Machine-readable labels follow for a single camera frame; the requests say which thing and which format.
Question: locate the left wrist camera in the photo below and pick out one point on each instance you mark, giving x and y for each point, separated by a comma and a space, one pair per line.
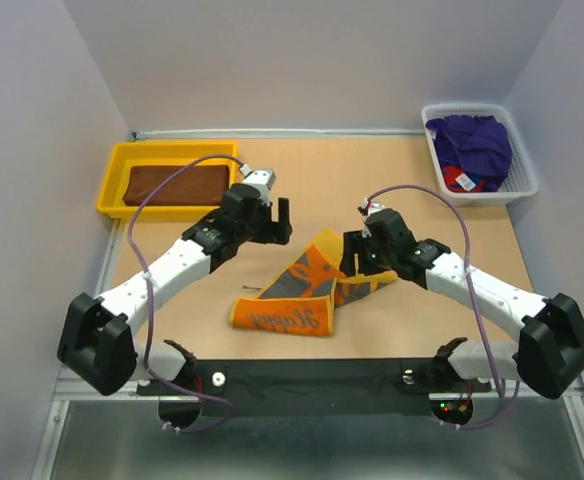
261, 179

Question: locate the aluminium frame rail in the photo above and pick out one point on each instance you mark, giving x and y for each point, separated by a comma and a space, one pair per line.
572, 387

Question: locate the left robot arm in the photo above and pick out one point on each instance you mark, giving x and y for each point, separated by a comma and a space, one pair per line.
97, 342

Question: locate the brown towel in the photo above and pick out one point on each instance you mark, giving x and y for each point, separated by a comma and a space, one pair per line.
198, 186

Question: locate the purple towel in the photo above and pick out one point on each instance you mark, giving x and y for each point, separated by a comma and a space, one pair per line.
478, 145

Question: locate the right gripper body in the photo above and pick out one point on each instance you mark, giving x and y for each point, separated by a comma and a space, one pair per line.
381, 256

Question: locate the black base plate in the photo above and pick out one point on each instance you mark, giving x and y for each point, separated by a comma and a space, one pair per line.
184, 412

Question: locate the white plastic basket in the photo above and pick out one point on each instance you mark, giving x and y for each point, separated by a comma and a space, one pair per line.
520, 182

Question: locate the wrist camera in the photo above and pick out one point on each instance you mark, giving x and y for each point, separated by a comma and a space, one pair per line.
368, 207
261, 179

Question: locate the red blue towel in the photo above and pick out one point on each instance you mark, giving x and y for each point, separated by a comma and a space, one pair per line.
458, 181

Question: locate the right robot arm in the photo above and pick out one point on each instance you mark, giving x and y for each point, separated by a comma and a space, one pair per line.
545, 349

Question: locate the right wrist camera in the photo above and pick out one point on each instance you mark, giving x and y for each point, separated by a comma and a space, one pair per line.
368, 207

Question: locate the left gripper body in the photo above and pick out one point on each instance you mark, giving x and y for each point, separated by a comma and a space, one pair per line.
262, 229

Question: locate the orange towel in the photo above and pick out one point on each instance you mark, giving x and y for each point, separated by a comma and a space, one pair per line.
303, 298

